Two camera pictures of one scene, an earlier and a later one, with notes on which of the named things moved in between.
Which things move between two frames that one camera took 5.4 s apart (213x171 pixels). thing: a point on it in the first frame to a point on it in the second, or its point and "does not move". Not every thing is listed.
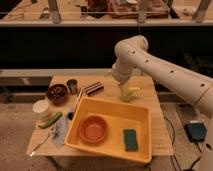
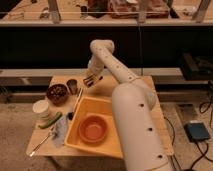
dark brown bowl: (57, 94) does not move
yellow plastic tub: (119, 130) does not move
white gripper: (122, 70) to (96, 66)
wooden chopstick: (77, 101) does not move
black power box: (196, 131) does not move
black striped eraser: (91, 89) to (88, 81)
